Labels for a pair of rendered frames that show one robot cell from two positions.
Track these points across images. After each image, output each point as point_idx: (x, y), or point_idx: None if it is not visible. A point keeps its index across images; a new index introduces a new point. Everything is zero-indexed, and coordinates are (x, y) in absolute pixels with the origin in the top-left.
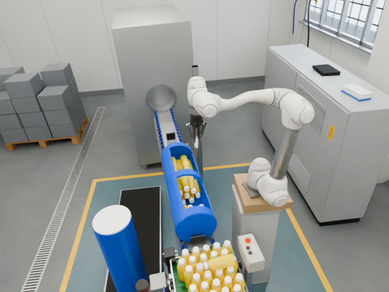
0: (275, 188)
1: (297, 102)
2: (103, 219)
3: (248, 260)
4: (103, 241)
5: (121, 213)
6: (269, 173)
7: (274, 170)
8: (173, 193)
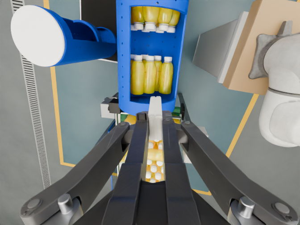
0: (289, 142)
1: None
2: (25, 35)
3: (185, 160)
4: None
5: (49, 31)
6: None
7: None
8: (120, 49)
